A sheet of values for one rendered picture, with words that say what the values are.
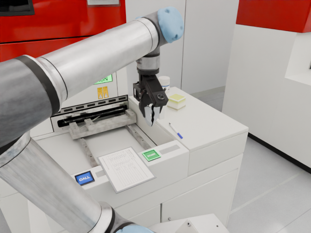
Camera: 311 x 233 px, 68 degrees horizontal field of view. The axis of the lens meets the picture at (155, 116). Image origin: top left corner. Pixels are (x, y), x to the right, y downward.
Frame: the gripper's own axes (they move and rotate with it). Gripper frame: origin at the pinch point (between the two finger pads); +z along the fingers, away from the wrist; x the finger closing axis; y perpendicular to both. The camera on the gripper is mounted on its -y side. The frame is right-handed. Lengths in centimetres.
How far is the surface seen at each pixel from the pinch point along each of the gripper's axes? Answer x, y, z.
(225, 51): -247, 206, 42
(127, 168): 11.0, -1.6, 14.4
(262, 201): -109, 11, 111
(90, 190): 25.4, -4.0, 15.9
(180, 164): -10.9, -4.0, 20.0
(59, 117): 25, 57, 18
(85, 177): 25.5, 1.1, 14.3
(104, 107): 0, 57, 17
